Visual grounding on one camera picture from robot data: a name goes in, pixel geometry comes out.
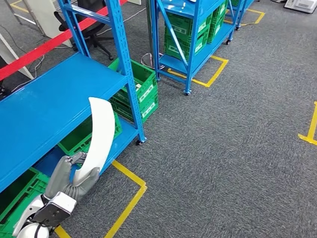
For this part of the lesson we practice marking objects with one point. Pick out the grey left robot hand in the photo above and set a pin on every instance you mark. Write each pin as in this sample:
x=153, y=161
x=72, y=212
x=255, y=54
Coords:
x=59, y=177

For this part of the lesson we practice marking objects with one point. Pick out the white curved plastic part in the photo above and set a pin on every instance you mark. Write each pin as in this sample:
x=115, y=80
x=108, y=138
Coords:
x=103, y=131

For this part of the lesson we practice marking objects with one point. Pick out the blue metal shelf rack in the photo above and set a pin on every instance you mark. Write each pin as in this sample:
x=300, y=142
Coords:
x=195, y=33
x=49, y=108
x=242, y=13

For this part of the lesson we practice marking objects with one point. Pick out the green plastic crate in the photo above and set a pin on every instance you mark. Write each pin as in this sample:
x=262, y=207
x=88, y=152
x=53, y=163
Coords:
x=178, y=23
x=220, y=11
x=235, y=2
x=215, y=31
x=14, y=213
x=176, y=49
x=74, y=141
x=149, y=110
x=146, y=82

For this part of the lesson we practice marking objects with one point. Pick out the yellow floor tape square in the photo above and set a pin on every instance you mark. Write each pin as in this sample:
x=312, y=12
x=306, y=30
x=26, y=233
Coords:
x=128, y=174

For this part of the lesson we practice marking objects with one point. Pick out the red barrier belt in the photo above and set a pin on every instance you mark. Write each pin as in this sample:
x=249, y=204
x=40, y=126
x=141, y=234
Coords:
x=37, y=52

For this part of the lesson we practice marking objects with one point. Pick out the black office chair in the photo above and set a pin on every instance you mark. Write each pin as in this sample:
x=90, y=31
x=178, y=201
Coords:
x=91, y=4

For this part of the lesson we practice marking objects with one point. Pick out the chrome barrier stanchion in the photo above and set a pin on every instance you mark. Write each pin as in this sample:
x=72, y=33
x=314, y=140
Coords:
x=149, y=33

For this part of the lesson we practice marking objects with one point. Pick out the white machine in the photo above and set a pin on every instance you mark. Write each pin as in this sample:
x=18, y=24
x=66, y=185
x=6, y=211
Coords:
x=300, y=5

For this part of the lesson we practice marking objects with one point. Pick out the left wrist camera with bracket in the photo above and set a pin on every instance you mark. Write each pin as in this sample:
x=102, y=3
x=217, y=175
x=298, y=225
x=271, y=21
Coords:
x=56, y=208

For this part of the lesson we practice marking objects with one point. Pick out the white desk with metal frame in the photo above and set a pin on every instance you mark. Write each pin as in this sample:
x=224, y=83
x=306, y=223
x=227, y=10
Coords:
x=49, y=19

